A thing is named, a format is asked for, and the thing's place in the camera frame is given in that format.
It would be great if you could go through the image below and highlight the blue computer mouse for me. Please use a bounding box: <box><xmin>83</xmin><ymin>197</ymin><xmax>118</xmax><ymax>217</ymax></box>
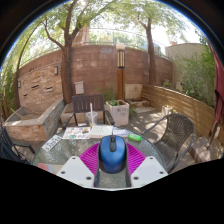
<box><xmin>99</xmin><ymin>134</ymin><xmax>127</xmax><ymax>174</ymax></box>

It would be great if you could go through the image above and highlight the slim straight tree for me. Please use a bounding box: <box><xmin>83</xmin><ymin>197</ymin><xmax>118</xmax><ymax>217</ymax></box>
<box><xmin>136</xmin><ymin>16</ymin><xmax>158</xmax><ymax>86</ymax></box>

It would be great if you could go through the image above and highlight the large forked tree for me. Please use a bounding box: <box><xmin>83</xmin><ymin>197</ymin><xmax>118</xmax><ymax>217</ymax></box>
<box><xmin>43</xmin><ymin>0</ymin><xmax>101</xmax><ymax>104</ymax></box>

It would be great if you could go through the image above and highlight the beige stone slab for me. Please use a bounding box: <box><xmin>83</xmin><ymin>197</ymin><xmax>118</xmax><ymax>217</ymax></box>
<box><xmin>125</xmin><ymin>83</ymin><xmax>144</xmax><ymax>101</ymax></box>

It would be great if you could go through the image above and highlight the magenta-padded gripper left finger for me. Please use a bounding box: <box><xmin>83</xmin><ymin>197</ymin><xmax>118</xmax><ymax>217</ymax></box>
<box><xmin>55</xmin><ymin>142</ymin><xmax>102</xmax><ymax>189</ymax></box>

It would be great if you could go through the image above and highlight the wooden lamp post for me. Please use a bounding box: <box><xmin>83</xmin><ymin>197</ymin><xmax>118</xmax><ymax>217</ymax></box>
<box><xmin>115</xmin><ymin>42</ymin><xmax>127</xmax><ymax>101</ymax></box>

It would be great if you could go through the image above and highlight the red folded patio umbrella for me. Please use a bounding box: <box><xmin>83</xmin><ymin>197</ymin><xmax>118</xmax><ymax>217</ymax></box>
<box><xmin>208</xmin><ymin>43</ymin><xmax>224</xmax><ymax>148</ymax></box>

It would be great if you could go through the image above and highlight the thin leaning tree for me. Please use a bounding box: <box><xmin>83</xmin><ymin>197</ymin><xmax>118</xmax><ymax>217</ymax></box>
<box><xmin>13</xmin><ymin>29</ymin><xmax>38</xmax><ymax>111</ymax></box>

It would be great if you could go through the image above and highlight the brown wicker chair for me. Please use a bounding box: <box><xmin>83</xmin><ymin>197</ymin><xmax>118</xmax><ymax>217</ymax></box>
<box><xmin>142</xmin><ymin>113</ymin><xmax>196</xmax><ymax>174</ymax></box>

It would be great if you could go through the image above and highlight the dark wooden slatted chair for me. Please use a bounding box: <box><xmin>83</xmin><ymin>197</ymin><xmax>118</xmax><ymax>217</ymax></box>
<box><xmin>62</xmin><ymin>93</ymin><xmax>116</xmax><ymax>131</ymax></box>

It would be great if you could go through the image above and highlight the black plastic chair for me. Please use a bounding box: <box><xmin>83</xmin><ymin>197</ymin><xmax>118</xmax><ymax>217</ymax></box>
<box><xmin>0</xmin><ymin>126</ymin><xmax>36</xmax><ymax>165</ymax></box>

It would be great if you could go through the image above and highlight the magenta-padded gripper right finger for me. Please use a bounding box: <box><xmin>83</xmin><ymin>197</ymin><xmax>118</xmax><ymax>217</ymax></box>
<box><xmin>124</xmin><ymin>142</ymin><xmax>169</xmax><ymax>189</ymax></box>

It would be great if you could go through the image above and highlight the open white book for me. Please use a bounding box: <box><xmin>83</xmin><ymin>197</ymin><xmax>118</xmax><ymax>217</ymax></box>
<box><xmin>89</xmin><ymin>124</ymin><xmax>114</xmax><ymax>139</ymax></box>

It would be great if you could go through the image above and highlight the beige square planter box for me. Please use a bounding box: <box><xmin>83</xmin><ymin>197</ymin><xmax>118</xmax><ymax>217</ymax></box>
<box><xmin>105</xmin><ymin>99</ymin><xmax>130</xmax><ymax>127</ymax></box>

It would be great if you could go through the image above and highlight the green tube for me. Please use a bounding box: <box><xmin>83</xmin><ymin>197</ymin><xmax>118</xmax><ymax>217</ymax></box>
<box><xmin>127</xmin><ymin>132</ymin><xmax>144</xmax><ymax>142</ymax></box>

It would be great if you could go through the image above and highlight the grey wall utility box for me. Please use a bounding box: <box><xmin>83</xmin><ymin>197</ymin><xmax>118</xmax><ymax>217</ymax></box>
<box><xmin>73</xmin><ymin>81</ymin><xmax>86</xmax><ymax>95</ymax></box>

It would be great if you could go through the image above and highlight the stone raised garden bed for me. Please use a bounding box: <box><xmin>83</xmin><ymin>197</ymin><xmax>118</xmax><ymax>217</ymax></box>
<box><xmin>3</xmin><ymin>98</ymin><xmax>66</xmax><ymax>143</ymax></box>

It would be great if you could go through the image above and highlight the colourful printed magazine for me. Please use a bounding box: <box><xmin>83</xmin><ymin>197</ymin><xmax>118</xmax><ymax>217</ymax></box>
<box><xmin>62</xmin><ymin>126</ymin><xmax>92</xmax><ymax>140</ymax></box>

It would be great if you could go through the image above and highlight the thin white booklet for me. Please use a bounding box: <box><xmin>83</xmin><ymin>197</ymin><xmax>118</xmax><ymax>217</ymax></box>
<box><xmin>112</xmin><ymin>128</ymin><xmax>130</xmax><ymax>138</ymax></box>

